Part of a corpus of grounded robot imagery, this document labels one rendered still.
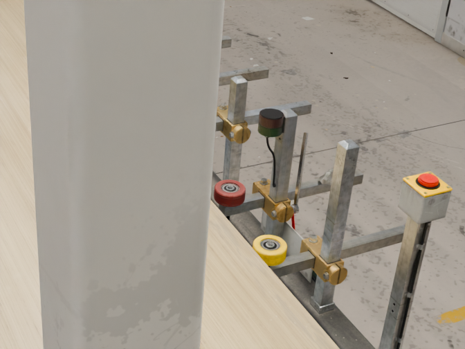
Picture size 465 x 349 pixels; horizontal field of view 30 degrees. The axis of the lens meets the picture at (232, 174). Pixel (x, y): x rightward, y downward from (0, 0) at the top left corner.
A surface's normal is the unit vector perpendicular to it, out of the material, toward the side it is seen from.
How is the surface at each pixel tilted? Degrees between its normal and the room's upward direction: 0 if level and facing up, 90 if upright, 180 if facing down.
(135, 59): 90
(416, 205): 90
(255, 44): 0
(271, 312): 0
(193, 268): 90
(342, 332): 0
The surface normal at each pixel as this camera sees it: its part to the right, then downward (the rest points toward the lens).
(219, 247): 0.07, -0.84
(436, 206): 0.47, 0.50
